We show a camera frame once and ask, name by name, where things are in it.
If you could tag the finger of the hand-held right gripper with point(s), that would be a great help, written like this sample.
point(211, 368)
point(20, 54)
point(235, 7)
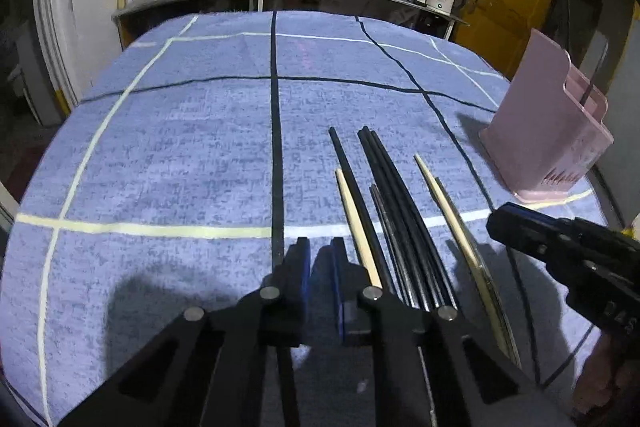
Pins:
point(520, 227)

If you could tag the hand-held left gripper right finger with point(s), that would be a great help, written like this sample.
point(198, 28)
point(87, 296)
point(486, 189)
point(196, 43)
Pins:
point(340, 292)

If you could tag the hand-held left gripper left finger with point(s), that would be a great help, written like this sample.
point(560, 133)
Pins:
point(300, 277)

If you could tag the bundle of black chopsticks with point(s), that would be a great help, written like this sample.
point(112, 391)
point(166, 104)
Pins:
point(407, 207)

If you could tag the pink plastic utensil holder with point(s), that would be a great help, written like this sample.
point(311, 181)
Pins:
point(530, 107)

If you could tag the person's right hand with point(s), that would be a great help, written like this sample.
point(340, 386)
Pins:
point(595, 372)

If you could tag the blue checkered tablecloth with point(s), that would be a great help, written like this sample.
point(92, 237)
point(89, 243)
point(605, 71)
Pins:
point(175, 157)

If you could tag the white door frame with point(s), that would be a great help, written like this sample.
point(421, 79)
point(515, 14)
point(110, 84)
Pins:
point(50, 22)

